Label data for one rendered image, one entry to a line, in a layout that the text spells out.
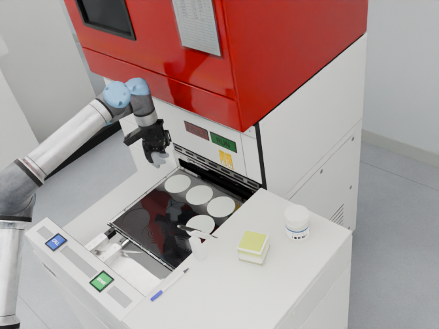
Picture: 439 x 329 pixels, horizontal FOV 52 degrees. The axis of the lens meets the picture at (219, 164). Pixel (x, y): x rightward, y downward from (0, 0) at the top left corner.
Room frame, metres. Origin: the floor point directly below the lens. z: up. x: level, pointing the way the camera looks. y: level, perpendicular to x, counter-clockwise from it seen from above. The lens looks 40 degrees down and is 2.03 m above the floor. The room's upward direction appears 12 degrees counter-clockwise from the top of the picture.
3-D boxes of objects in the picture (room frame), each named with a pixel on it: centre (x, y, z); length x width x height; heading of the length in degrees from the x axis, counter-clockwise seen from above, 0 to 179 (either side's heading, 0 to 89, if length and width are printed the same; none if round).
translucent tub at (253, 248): (0.83, -0.05, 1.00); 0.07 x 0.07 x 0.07; 60
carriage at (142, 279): (0.95, 0.37, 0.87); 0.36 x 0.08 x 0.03; 40
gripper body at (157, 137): (1.30, 0.20, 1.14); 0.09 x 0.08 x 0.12; 69
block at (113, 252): (1.01, 0.42, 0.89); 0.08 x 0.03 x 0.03; 130
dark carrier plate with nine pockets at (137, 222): (1.14, 0.18, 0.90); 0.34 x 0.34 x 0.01; 40
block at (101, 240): (1.07, 0.47, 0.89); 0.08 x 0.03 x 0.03; 130
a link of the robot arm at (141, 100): (1.30, 0.21, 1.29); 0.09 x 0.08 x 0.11; 117
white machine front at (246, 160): (1.43, 0.13, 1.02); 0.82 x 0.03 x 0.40; 40
